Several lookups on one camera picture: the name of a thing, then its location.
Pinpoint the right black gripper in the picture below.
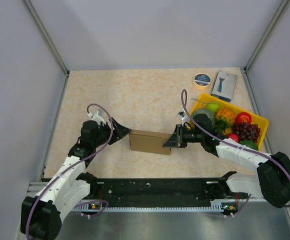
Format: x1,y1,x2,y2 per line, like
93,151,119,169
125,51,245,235
163,124,205,148

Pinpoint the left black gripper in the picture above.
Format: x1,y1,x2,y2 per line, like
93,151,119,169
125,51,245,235
92,117,131,148

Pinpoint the brown cardboard box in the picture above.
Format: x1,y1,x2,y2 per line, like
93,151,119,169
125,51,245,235
129,129,171,155

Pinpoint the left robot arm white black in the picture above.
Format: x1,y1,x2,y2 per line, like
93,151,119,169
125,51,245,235
20,117,131,240

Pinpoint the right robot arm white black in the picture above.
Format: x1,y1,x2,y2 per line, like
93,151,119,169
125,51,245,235
163,113,290,208

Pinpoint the blue razor retail box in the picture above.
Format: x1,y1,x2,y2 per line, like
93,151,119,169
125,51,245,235
211,70,238,103

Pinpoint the green round melon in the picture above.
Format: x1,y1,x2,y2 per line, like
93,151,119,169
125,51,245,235
191,107,215,125

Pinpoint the yellow plastic bin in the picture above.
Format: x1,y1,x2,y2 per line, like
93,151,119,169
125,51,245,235
190,93,269,150

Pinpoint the green apple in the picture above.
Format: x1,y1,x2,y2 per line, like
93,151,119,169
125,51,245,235
205,102,221,114

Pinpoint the toy pineapple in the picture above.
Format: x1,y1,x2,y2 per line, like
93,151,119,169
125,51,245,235
214,107,236,134

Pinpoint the red apple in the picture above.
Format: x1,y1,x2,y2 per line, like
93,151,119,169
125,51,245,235
226,133,240,143

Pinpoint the yellow masking tape roll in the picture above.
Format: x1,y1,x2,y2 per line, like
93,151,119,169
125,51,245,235
192,73,211,90

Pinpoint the red tomato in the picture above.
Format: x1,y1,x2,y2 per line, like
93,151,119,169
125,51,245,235
235,112,252,124

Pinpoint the purple grapes bunch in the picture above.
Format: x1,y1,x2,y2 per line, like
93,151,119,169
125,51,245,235
231,122,261,143

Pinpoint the green avocado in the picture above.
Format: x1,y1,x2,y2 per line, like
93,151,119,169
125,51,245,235
239,140,259,151

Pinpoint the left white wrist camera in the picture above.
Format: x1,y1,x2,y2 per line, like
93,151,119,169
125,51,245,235
87,108,106,126

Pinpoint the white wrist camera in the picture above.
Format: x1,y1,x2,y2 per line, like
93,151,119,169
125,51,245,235
87,108,106,126
177,110,190,126

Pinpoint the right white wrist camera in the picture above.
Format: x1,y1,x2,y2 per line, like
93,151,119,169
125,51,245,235
177,110,190,126

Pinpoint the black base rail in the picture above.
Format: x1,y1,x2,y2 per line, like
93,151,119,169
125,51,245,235
83,178,248,208

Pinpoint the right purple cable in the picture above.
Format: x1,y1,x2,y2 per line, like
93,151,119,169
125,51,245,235
181,89,290,217

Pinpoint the purple cable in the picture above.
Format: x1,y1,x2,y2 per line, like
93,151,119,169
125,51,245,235
25,103,115,240
181,89,290,217

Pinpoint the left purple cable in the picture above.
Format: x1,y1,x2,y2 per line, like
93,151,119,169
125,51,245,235
25,103,115,240

